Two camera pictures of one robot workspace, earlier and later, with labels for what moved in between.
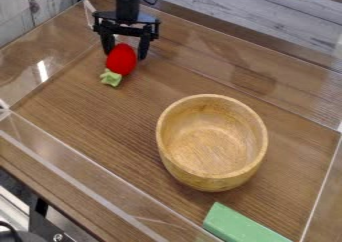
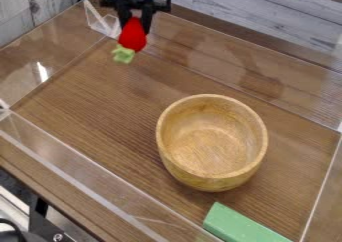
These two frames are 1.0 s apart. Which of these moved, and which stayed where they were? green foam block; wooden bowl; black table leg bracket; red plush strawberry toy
Moved: red plush strawberry toy
Stayed: black table leg bracket; wooden bowl; green foam block
